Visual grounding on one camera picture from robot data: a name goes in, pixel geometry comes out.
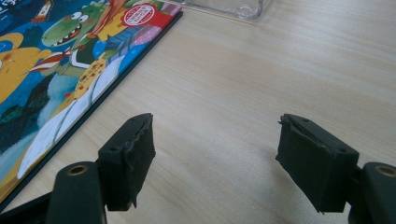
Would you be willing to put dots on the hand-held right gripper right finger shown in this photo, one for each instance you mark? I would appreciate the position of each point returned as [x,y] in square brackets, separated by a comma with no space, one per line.
[314,165]

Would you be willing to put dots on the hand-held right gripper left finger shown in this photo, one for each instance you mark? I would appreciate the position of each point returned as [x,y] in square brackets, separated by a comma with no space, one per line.
[127,165]

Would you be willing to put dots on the colourful cartoon picture book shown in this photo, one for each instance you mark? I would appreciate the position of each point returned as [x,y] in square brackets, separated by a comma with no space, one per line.
[59,74]

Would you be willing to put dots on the clear plastic container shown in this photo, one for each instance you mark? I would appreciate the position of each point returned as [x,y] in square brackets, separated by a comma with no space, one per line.
[230,7]

